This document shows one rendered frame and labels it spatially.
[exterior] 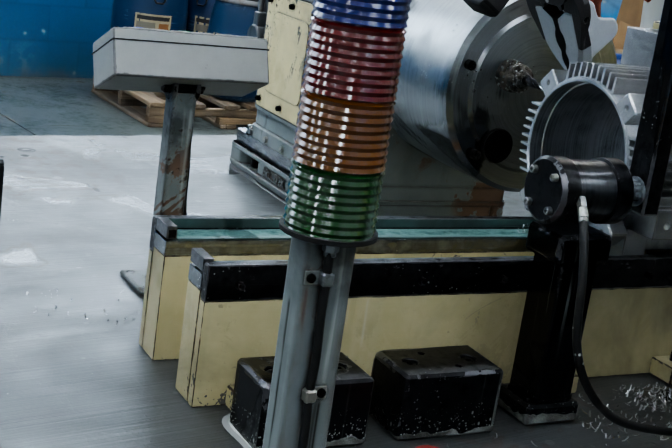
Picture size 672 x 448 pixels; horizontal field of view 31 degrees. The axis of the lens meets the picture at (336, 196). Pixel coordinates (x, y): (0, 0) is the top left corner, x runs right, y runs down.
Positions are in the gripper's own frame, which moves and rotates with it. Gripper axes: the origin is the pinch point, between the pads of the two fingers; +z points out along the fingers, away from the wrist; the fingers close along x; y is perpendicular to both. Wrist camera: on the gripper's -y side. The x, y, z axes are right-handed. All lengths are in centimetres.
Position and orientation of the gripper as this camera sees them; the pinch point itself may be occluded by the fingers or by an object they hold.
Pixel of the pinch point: (573, 74)
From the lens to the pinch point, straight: 132.7
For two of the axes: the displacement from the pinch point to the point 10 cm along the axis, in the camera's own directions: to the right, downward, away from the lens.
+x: -4.5, -2.8, 8.5
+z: 3.2, 8.4, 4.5
